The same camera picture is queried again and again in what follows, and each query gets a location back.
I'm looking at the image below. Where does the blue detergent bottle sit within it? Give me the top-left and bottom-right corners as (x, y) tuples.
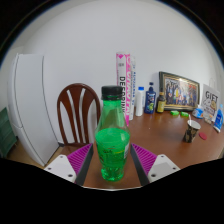
(213, 103), (224, 134)

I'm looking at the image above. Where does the dark blue pump bottle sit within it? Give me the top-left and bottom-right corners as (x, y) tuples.
(144, 81), (157, 115)

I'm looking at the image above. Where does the blue tissue pack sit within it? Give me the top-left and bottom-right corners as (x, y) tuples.
(192, 105), (205, 120)

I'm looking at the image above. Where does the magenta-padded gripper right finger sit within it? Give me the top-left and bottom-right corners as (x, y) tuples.
(129, 143), (182, 187)

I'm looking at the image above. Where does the brown wooden chair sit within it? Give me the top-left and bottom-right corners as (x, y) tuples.
(56, 83), (102, 156)

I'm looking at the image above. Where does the pink and white tube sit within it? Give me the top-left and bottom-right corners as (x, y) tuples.
(115, 52), (132, 127)

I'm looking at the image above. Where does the white paper gift bag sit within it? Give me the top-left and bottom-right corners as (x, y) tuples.
(200, 78), (221, 123)

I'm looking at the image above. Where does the white and green tube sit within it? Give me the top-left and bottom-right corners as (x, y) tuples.
(128, 54), (137, 121)

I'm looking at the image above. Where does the green plastic drink bottle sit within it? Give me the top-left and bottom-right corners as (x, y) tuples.
(94, 85), (132, 183)

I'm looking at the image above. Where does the dark floral paper cup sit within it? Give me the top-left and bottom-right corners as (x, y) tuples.
(182, 119), (202, 144)

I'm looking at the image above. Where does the amber bottle with yellow label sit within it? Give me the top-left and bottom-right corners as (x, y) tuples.
(156, 88), (167, 114)

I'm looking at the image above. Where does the white refrigerator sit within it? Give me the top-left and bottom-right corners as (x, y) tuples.
(7, 53), (60, 168)

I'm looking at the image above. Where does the green crate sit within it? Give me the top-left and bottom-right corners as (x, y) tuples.
(0, 106), (18, 158)

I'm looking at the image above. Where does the white bottle with blue cap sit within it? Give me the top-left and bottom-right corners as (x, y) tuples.
(134, 86), (146, 117)

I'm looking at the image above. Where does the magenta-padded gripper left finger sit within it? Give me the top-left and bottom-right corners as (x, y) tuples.
(43, 143), (95, 187)

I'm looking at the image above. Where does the framed group photo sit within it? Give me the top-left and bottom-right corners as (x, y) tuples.
(158, 71), (201, 112)

